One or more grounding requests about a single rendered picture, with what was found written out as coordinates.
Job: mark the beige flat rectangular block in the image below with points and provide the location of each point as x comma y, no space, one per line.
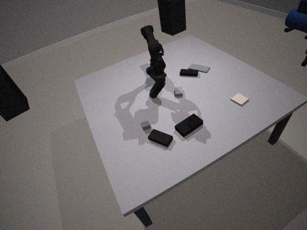
239,99

